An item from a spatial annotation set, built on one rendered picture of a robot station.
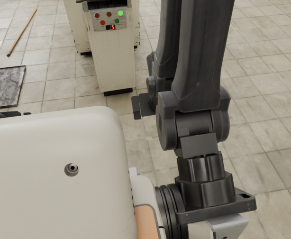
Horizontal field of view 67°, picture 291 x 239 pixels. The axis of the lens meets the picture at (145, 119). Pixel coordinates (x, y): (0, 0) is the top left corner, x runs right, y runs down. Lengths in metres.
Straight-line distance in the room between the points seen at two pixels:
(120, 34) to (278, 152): 1.54
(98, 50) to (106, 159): 1.70
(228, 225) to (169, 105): 0.17
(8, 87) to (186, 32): 2.43
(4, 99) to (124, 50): 1.27
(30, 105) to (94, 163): 2.18
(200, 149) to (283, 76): 2.50
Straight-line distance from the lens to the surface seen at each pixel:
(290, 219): 1.84
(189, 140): 0.33
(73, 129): 0.18
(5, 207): 0.21
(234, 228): 0.33
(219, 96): 0.33
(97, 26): 1.72
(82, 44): 2.63
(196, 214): 0.33
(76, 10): 2.47
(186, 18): 0.28
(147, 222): 0.30
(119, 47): 1.86
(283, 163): 2.03
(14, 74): 2.77
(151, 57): 0.56
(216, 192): 0.33
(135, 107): 0.63
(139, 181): 0.33
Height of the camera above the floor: 1.52
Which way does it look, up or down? 51 degrees down
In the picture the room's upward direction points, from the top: straight up
